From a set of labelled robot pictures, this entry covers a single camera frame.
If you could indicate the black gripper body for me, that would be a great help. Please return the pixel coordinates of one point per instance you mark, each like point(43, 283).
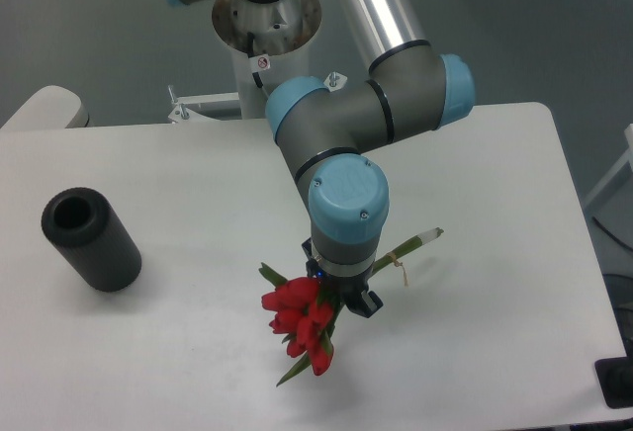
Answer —
point(340, 278)

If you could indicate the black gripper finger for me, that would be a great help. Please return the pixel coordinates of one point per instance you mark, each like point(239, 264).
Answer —
point(363, 303)

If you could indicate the red tulip bouquet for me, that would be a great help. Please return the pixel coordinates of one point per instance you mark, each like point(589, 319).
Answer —
point(305, 313)

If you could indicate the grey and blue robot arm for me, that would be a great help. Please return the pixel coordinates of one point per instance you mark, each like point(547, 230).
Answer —
point(325, 130)

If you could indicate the black device at table edge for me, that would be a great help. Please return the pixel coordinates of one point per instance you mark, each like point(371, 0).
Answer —
point(615, 380)

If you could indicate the black ribbed cylindrical vase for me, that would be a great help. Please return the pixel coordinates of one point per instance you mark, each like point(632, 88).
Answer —
point(82, 226)

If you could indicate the white chair back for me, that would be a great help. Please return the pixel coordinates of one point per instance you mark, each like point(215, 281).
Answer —
point(52, 107)

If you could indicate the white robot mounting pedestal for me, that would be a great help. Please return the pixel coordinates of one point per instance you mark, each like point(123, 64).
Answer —
point(257, 65)

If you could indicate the white furniture frame right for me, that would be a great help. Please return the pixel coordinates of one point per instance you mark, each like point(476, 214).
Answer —
point(612, 180)

